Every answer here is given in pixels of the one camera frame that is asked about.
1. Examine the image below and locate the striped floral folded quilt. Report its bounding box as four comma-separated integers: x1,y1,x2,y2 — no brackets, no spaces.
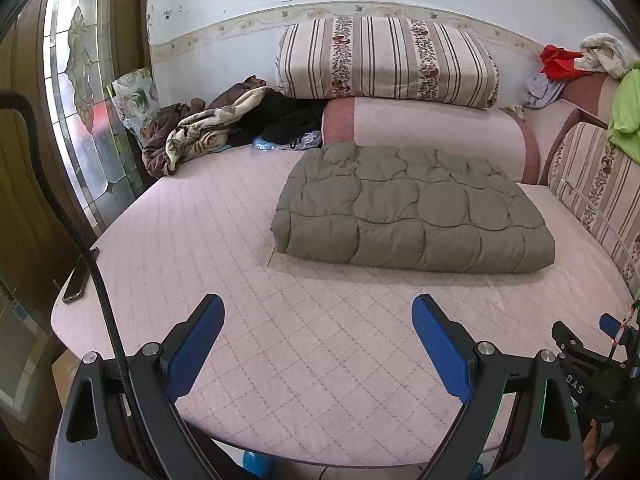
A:
275,16,501,110

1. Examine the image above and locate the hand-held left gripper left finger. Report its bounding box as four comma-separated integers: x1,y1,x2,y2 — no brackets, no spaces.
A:
50,294,251,480

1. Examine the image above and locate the blue plastic bag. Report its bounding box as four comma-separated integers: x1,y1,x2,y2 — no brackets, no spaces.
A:
252,130,323,152

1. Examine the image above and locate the dark brown cloth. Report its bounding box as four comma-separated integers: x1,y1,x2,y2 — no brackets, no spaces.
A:
141,76,268,177

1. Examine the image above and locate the lime green cloth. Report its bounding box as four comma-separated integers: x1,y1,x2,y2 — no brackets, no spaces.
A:
607,67,640,166

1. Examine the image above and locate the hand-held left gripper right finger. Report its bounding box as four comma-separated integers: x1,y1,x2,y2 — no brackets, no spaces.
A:
412,294,586,480

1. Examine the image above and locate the floral paper bag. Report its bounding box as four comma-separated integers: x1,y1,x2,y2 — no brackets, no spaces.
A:
111,67,161,133

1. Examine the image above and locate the blue plastic object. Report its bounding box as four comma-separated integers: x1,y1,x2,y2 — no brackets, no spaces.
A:
242,452,271,480

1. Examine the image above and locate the striped floral padded bed side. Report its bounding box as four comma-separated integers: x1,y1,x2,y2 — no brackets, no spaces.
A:
547,121,640,301

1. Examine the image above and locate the bed with pink quilted cover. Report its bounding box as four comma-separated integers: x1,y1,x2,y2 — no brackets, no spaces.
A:
50,145,638,466

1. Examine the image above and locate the stained glass door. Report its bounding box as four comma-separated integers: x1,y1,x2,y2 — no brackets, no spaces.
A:
42,0,151,233

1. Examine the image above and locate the black cable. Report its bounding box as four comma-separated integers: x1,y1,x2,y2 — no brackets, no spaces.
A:
0,92,166,480

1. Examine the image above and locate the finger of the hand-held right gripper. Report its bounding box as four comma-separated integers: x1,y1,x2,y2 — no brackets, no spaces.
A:
551,320,601,361
599,312,640,356

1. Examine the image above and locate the white crumpled cloth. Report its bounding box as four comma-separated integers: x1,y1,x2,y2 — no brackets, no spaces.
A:
575,33,640,78

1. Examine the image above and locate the beige patterned blanket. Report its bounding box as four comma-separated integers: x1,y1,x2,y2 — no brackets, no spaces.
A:
166,86,273,171

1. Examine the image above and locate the olive green quilted hooded jacket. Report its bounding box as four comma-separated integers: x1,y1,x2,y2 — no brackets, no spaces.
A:
270,142,557,275

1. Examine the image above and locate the black garment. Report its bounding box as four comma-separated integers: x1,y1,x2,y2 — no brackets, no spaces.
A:
227,92,331,148

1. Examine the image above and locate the pink maroon folded blanket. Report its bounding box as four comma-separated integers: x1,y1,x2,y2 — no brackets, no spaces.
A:
321,96,542,186

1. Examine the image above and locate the grey cloth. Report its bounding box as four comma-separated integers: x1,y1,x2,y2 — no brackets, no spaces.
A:
524,75,566,110

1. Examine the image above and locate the red cloth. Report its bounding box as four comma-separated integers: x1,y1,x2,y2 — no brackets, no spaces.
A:
540,45,593,81

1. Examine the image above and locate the dark smartphone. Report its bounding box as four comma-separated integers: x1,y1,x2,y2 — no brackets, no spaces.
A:
62,247,100,303

